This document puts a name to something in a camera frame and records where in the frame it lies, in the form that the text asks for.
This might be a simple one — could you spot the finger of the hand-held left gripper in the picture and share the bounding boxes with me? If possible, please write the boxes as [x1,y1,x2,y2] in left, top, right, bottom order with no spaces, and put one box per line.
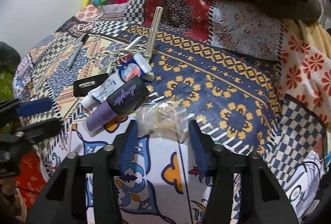
[14,118,63,144]
[0,98,53,121]

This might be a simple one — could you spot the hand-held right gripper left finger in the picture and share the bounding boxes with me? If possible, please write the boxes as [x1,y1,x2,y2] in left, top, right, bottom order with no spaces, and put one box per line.
[26,119,140,224]

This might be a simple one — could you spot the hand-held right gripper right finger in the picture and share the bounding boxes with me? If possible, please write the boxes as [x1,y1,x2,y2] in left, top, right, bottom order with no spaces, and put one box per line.
[189,119,300,224]

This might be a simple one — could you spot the clear bag of rubber bands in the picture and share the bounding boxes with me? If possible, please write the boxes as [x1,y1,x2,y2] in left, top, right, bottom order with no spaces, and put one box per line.
[134,98,191,141]

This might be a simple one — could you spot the white wired earphones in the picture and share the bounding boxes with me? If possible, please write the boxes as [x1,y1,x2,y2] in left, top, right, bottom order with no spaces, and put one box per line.
[98,33,145,73]

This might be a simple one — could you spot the red floral cloth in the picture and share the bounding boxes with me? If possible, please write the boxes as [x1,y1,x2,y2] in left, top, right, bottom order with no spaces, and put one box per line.
[14,153,51,210]

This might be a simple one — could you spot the green plastic bag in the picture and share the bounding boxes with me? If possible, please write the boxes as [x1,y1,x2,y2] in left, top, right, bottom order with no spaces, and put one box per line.
[0,65,16,102]

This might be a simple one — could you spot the black purple cosmetic tube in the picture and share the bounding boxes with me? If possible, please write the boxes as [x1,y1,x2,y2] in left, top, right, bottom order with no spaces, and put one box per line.
[85,77,148,138]

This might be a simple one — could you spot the dark grey cloth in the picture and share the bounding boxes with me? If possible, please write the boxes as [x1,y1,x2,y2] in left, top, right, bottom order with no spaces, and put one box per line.
[0,41,22,67]

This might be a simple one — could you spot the black card with clip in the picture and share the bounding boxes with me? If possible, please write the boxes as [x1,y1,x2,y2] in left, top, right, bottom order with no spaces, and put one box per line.
[73,73,109,98]

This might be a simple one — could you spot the patterned patchwork bedsheet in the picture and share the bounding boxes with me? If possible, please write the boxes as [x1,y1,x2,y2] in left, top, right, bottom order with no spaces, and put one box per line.
[13,0,329,224]

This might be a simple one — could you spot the white blue toothpaste tube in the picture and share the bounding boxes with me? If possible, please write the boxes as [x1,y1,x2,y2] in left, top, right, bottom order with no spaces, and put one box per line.
[80,56,156,110]

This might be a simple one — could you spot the black marker pen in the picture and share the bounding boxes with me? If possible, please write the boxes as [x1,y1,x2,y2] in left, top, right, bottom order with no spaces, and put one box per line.
[68,33,90,69]

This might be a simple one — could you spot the cream plastic comb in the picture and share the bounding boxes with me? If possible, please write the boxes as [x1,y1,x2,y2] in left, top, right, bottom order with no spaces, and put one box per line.
[144,6,164,62]

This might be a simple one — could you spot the white packet with ring logo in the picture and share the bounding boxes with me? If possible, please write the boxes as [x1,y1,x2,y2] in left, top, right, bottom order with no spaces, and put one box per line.
[287,150,327,222]

